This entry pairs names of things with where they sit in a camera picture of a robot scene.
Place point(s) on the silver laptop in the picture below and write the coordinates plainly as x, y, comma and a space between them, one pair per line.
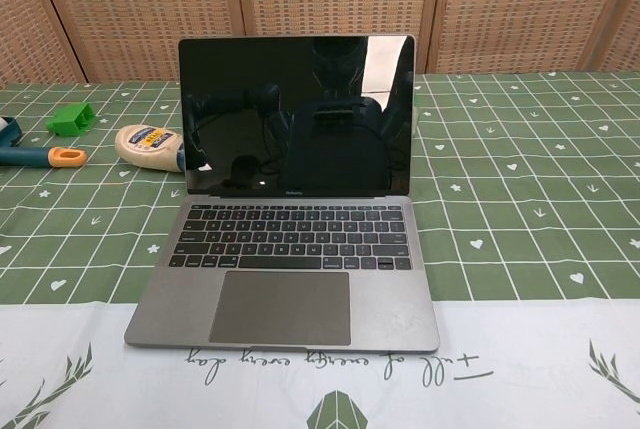
280, 299

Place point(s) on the green tissue pack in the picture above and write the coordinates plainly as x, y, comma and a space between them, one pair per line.
417, 116

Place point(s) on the green checked tablecloth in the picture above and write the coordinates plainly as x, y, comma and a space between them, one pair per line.
500, 199

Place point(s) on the mayonnaise squeeze bottle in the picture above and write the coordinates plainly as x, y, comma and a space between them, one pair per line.
145, 146

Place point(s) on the green plastic block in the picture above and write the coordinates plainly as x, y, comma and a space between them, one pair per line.
70, 121

